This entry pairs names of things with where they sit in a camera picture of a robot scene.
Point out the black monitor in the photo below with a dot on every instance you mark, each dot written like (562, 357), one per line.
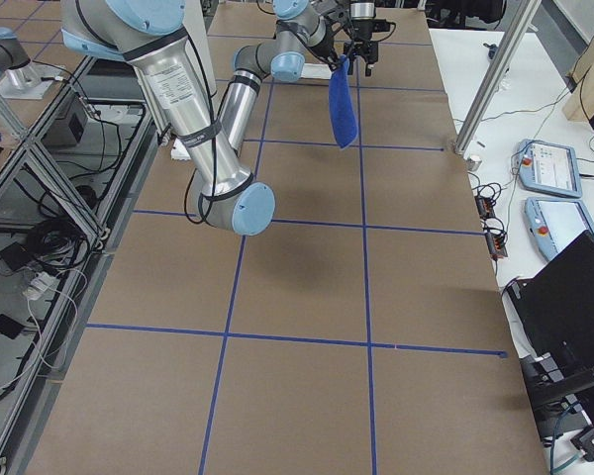
(556, 308)

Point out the blue towel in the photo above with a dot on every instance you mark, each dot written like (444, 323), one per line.
(342, 115)

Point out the grey control box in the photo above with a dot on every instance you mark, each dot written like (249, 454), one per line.
(68, 126)

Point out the black cable hub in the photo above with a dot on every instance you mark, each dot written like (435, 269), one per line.
(497, 249)
(485, 207)

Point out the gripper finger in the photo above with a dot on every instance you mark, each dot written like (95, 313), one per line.
(351, 62)
(335, 61)
(369, 64)

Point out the near teach pendant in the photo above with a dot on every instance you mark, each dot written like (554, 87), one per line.
(555, 223)

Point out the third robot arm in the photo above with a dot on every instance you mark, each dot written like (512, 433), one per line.
(20, 78)

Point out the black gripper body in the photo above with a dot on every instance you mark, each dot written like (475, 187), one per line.
(362, 31)
(322, 49)

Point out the small metal cylinder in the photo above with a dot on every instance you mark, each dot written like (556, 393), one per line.
(473, 162)

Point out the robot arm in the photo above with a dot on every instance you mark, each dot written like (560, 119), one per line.
(150, 37)
(362, 15)

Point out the aluminium frame post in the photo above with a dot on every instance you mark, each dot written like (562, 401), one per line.
(495, 72)

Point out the far teach pendant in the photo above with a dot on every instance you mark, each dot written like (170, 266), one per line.
(548, 168)

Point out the teach pendant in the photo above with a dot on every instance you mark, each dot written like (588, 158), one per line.
(555, 223)
(548, 168)

